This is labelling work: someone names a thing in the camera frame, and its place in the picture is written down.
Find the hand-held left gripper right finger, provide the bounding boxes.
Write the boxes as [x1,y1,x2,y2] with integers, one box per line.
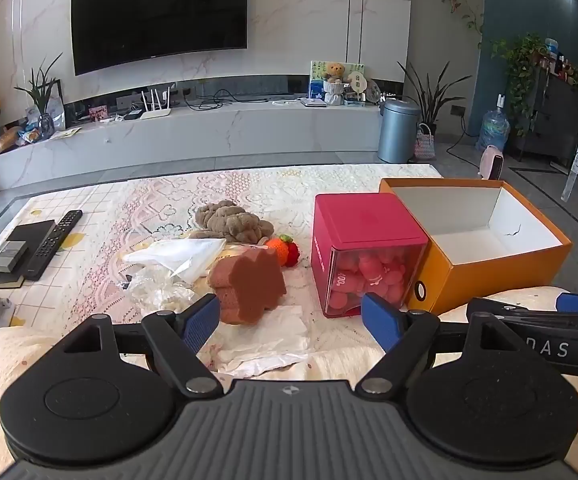
[354,292,524,397]

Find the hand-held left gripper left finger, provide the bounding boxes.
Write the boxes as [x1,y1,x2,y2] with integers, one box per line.
[54,293,224,400]

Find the clear plastic bag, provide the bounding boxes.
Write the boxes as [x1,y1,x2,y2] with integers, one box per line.
[126,265,198,314]

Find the brown sponge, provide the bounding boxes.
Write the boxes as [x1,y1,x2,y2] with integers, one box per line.
[208,247,288,325]

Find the orange cardboard box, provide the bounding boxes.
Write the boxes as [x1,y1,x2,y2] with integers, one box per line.
[380,177,574,315]

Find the white tissue paper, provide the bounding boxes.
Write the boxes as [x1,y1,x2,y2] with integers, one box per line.
[209,305,312,377]

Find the white plastic bag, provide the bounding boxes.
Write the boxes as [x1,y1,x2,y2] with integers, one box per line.
[121,238,228,283]

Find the brown plush toy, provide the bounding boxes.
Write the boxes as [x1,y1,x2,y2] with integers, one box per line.
[189,200,275,245]

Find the red box with clear side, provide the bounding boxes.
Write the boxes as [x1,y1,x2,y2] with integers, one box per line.
[311,192,430,319]

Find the orange fruit toy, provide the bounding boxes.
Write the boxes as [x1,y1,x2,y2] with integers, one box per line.
[264,237,290,266]

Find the red strawberry toy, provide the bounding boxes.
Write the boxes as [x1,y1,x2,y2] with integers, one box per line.
[280,235,301,267]

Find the white upright device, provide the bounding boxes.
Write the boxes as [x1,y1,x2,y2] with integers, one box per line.
[561,141,578,202]

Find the lace patterned tablecloth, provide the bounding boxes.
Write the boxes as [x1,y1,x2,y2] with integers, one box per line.
[0,164,444,378]

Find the pink heater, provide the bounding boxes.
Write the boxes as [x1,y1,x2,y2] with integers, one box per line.
[478,144,505,181]

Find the black remote control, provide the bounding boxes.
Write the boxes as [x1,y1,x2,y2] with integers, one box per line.
[23,209,84,281]

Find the blue water bottle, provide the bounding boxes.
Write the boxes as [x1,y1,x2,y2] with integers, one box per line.
[478,94,511,154]

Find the woven basket bag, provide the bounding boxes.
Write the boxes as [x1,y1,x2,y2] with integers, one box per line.
[414,123,438,160]

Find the dark cabinet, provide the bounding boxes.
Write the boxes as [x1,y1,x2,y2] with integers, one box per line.
[518,64,578,164]

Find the white marble tv cabinet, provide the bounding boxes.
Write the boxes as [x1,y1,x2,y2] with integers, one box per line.
[0,102,396,192]

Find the blue grey trash can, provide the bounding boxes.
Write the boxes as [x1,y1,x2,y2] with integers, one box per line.
[377,98,422,165]

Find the black book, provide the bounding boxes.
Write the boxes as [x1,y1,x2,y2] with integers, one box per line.
[0,219,58,289]

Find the small grey box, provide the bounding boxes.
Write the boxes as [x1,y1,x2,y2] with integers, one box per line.
[0,240,28,274]

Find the white router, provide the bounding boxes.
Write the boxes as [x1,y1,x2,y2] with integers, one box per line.
[140,87,174,120]

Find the long leaf potted plant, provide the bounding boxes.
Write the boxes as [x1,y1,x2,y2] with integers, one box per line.
[397,59,472,139]

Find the green ivy plant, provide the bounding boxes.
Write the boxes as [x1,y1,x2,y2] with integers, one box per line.
[491,33,550,137]

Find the round hand fan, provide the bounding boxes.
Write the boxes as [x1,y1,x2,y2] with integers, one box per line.
[346,70,370,104]

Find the cluster of small bottles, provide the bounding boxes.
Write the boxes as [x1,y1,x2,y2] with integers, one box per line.
[538,37,578,87]

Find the teddy bear bouquet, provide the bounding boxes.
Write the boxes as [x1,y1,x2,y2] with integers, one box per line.
[321,62,348,107]

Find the blue green picture board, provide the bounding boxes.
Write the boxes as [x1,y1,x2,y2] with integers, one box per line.
[310,60,366,101]

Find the brown bread loaf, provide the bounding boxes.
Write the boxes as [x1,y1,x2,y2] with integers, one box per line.
[0,126,22,155]

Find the green plant in glass vase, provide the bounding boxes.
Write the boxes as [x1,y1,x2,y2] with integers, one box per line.
[16,52,66,141]

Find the black curved television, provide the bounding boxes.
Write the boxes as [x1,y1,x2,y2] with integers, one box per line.
[70,0,249,77]

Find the black cable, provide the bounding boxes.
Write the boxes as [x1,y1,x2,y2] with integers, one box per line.
[184,87,300,110]

